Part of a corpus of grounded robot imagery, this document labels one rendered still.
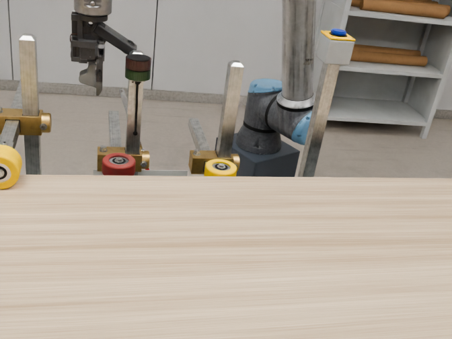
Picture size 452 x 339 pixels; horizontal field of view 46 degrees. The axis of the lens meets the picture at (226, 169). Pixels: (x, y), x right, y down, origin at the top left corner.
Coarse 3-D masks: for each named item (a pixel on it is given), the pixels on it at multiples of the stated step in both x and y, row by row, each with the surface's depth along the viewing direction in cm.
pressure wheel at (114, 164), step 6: (108, 156) 130; (114, 156) 130; (120, 156) 131; (126, 156) 131; (102, 162) 127; (108, 162) 127; (114, 162) 128; (120, 162) 128; (126, 162) 129; (132, 162) 129; (102, 168) 128; (108, 168) 126; (114, 168) 125; (120, 168) 126; (126, 168) 126; (132, 168) 128; (108, 174) 127; (114, 174) 126; (120, 174) 126; (126, 174) 127; (132, 174) 129
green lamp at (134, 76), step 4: (128, 72) 124; (132, 72) 124; (136, 72) 124; (140, 72) 124; (144, 72) 124; (148, 72) 125; (128, 76) 125; (132, 76) 124; (136, 76) 124; (140, 76) 124; (144, 76) 125; (148, 76) 126; (132, 80) 125; (136, 80) 124; (140, 80) 125; (144, 80) 125
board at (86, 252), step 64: (0, 192) 111; (64, 192) 114; (128, 192) 117; (192, 192) 121; (256, 192) 125; (320, 192) 129; (384, 192) 133; (448, 192) 137; (0, 256) 94; (64, 256) 96; (128, 256) 98; (192, 256) 101; (256, 256) 103; (320, 256) 106; (384, 256) 109; (448, 256) 112; (0, 320) 81; (64, 320) 82; (128, 320) 84; (192, 320) 86; (256, 320) 88; (320, 320) 90; (384, 320) 92; (448, 320) 94
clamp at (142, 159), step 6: (108, 150) 140; (114, 150) 141; (120, 150) 141; (102, 156) 138; (132, 156) 140; (138, 156) 140; (144, 156) 141; (138, 162) 141; (144, 162) 141; (138, 168) 142; (144, 168) 143
